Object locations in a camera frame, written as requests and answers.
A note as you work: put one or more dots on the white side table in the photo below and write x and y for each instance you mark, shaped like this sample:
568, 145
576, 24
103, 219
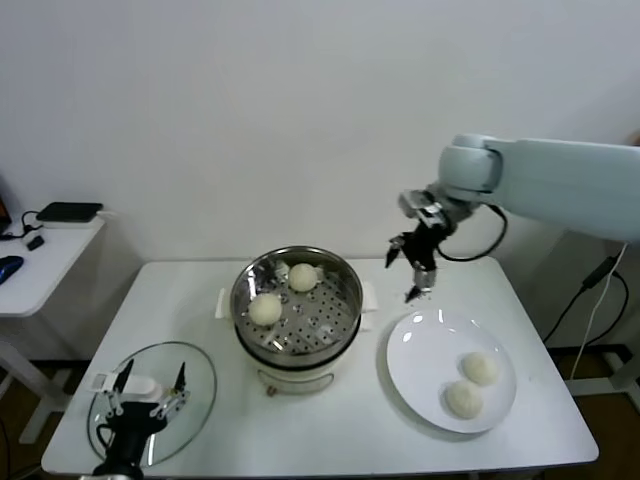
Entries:
50, 260

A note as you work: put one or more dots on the stainless steel steamer basket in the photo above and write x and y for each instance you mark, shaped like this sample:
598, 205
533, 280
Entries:
350, 287

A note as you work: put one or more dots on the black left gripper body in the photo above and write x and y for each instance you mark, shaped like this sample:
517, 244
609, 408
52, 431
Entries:
132, 425

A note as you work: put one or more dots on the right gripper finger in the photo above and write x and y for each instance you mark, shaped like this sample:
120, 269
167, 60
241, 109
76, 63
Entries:
395, 249
422, 285

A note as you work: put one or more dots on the flat white box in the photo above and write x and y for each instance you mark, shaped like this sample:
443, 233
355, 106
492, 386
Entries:
75, 225

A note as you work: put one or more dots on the blue computer mouse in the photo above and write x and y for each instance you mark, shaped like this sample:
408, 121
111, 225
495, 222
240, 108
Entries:
9, 267

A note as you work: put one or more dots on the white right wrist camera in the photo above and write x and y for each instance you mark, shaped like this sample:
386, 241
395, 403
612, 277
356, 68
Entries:
420, 205

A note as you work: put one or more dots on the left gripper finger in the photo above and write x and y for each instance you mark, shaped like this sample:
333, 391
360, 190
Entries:
179, 387
120, 387

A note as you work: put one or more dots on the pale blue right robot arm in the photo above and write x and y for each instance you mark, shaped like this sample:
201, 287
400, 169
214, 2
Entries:
550, 185

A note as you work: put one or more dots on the flat black box device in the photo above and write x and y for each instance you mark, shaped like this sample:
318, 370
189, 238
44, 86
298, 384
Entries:
70, 211

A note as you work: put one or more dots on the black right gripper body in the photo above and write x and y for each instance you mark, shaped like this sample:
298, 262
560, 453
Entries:
425, 242

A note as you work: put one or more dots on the white desk with frame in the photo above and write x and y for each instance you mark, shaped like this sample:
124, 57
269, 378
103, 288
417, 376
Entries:
620, 370

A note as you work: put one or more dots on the white round plate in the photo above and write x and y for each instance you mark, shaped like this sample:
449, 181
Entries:
425, 350

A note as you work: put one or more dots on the dark laptop edge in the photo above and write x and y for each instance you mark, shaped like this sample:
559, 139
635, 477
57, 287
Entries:
4, 205

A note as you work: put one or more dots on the white electric cooker pot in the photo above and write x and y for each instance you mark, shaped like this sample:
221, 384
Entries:
295, 380

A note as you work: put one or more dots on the white steamed baozi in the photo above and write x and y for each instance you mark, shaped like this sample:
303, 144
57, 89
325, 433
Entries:
465, 399
481, 369
265, 309
302, 277

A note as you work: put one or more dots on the small black adapter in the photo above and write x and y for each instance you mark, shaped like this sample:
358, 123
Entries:
35, 243

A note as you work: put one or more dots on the round glass pot lid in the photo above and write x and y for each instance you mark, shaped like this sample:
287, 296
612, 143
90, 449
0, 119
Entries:
197, 407

